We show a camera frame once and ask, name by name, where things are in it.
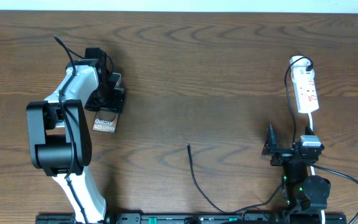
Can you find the white power strip cord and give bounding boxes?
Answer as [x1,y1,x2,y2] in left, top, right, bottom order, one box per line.
[307,112,326,224]

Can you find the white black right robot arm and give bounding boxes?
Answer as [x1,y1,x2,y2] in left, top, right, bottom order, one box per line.
[262,126,331,222]

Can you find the white power strip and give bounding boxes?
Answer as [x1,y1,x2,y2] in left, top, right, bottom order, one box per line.
[290,55,319,114]

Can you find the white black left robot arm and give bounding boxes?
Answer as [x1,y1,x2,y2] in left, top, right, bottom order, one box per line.
[26,47,125,223]

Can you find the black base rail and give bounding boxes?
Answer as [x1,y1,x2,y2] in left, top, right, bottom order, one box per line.
[35,213,347,224]

